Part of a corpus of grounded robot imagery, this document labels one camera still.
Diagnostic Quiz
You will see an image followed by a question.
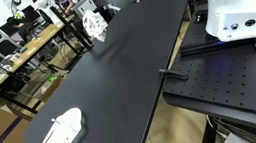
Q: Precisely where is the white cloth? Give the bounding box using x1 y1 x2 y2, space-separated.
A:
80 7 112 46

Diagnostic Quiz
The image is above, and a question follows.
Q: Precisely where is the small brown cardboard box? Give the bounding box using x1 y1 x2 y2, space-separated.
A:
35 75 67 104

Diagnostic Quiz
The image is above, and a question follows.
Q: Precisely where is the white metal mounting plate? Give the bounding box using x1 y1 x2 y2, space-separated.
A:
15 105 91 143

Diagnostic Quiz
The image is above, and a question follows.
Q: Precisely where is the long wooden desk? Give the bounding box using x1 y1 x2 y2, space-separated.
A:
0 13 85 95

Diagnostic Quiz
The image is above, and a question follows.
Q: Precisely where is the black perforated breadboard table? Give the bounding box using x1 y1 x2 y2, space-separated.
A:
150 0 256 143

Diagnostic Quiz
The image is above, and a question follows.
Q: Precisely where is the black laptop screen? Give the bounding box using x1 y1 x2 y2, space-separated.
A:
20 3 42 24

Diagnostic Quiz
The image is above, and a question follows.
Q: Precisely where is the person in black clothes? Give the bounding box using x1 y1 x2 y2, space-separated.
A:
4 12 37 45

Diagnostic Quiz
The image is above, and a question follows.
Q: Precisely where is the black clamp lever handle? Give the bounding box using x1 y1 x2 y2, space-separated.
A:
157 64 191 85

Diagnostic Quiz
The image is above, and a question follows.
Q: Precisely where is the black aluminium rail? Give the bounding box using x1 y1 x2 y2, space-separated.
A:
179 32 256 59

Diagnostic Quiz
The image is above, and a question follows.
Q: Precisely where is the grey cable bundle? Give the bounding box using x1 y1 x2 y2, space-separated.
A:
206 109 256 143

